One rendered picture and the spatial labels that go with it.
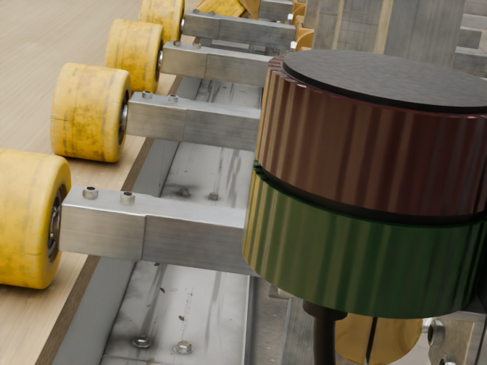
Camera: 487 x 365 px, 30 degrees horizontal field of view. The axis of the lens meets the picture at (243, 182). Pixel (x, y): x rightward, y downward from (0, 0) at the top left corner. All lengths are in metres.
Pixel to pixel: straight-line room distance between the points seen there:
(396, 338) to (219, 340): 0.64
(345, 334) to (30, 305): 0.19
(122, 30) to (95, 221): 0.50
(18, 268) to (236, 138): 0.29
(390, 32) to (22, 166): 0.22
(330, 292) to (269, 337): 0.76
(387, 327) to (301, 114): 0.29
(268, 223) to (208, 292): 1.01
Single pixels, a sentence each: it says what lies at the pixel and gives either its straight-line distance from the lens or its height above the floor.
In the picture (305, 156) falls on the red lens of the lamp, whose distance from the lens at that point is 0.20.
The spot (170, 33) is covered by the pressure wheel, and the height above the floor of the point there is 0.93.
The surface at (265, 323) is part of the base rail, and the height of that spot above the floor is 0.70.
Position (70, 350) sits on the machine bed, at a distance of 0.82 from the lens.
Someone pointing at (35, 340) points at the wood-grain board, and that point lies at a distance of 0.51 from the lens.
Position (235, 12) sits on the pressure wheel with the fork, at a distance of 1.49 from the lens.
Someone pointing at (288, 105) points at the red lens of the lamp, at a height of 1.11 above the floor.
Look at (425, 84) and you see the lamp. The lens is 0.21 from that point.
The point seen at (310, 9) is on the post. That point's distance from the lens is 1.21.
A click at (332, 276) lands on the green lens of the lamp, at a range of 0.20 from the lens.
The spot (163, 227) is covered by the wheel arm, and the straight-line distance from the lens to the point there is 0.53.
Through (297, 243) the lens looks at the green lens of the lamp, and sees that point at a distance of 0.20.
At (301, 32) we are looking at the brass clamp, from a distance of 1.20.
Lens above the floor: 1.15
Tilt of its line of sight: 19 degrees down
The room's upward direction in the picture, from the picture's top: 8 degrees clockwise
